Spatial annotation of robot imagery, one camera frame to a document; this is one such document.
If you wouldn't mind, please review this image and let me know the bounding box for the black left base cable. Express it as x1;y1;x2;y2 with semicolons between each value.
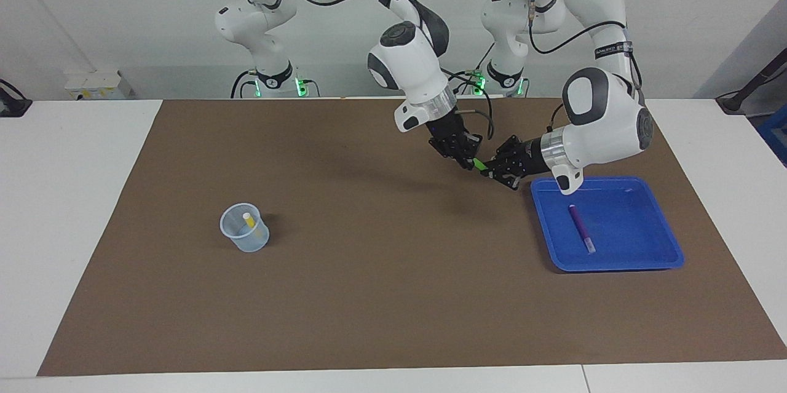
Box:
438;42;496;97

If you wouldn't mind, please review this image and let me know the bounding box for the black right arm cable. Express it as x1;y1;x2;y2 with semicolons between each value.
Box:
237;0;494;140

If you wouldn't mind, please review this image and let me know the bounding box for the translucent plastic cup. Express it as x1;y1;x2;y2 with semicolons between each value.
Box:
219;202;270;253

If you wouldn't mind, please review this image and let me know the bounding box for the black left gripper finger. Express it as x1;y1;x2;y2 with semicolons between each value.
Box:
480;161;524;192
494;133;523;163

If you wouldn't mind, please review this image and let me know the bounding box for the white box with yellow labels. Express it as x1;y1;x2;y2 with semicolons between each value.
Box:
65;69;133;100

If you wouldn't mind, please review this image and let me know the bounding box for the brown table mat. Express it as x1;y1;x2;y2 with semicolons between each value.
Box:
37;97;787;376

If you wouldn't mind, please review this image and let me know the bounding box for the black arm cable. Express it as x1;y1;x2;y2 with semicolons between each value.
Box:
237;0;494;140
526;0;643;129

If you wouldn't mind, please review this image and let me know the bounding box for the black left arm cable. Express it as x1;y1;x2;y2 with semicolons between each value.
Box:
526;0;643;129

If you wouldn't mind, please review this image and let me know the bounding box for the black table clamp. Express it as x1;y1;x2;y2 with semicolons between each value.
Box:
0;78;33;118

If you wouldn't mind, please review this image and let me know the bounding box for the black right base cable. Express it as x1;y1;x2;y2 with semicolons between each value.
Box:
231;69;259;99

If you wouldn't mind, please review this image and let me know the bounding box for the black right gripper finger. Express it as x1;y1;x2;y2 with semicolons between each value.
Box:
458;132;484;171
429;138;463;166

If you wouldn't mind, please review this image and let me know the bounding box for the yellow pen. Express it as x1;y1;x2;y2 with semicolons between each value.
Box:
242;212;265;240

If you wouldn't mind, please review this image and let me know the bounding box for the black base cable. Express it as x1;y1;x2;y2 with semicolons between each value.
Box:
438;42;496;97
231;69;259;99

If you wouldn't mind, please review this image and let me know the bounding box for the blue plastic tray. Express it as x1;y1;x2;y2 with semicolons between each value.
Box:
530;176;685;272

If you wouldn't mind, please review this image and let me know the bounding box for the blue crate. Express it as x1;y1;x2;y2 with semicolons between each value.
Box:
756;104;787;166

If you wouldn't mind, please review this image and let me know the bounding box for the black stand pole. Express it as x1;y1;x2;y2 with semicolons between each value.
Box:
716;47;787;115

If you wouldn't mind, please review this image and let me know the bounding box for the purple pen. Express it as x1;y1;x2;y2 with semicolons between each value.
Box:
569;204;596;254

